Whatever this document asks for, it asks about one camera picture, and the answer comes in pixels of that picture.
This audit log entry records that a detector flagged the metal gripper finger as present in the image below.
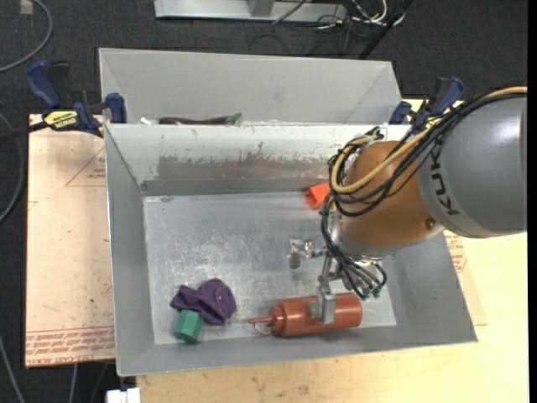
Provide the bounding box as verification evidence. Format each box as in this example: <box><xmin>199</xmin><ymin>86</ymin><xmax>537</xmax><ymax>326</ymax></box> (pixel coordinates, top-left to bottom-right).
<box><xmin>288</xmin><ymin>238</ymin><xmax>326</xmax><ymax>270</ymax></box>
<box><xmin>309</xmin><ymin>285</ymin><xmax>337</xmax><ymax>327</ymax></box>

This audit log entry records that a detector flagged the red-brown squeeze bottle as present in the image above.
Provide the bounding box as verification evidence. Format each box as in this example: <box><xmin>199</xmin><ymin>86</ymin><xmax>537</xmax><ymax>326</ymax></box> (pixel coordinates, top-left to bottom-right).
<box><xmin>248</xmin><ymin>291</ymin><xmax>363</xmax><ymax>339</ymax></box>

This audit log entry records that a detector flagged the orange block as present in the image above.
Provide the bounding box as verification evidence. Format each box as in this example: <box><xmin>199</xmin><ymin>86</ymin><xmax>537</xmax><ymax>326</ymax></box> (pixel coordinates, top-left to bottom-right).
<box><xmin>305</xmin><ymin>182</ymin><xmax>333</xmax><ymax>211</ymax></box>

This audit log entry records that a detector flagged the grey metal bin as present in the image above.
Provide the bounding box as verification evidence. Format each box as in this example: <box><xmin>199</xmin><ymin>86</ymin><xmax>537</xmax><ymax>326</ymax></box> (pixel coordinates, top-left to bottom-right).
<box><xmin>98</xmin><ymin>47</ymin><xmax>479</xmax><ymax>378</ymax></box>

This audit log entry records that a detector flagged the purple cloth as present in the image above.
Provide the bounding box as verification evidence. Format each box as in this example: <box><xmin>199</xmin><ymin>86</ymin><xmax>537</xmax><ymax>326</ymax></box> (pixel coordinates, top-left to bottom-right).
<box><xmin>169</xmin><ymin>278</ymin><xmax>237</xmax><ymax>327</ymax></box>

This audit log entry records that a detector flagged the green hexagonal block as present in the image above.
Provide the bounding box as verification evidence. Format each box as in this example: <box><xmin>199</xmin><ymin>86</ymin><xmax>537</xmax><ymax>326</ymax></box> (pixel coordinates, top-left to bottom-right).
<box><xmin>173</xmin><ymin>308</ymin><xmax>206</xmax><ymax>345</ymax></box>

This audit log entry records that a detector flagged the purple toy eggplant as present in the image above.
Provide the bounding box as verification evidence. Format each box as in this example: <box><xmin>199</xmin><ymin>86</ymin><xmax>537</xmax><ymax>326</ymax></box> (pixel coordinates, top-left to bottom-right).
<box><xmin>158</xmin><ymin>113</ymin><xmax>243</xmax><ymax>127</ymax></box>

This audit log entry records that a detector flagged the brown cardboard board red print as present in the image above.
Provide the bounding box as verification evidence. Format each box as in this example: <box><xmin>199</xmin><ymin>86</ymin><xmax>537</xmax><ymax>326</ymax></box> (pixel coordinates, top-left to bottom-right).
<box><xmin>24</xmin><ymin>113</ymin><xmax>488</xmax><ymax>369</ymax></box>

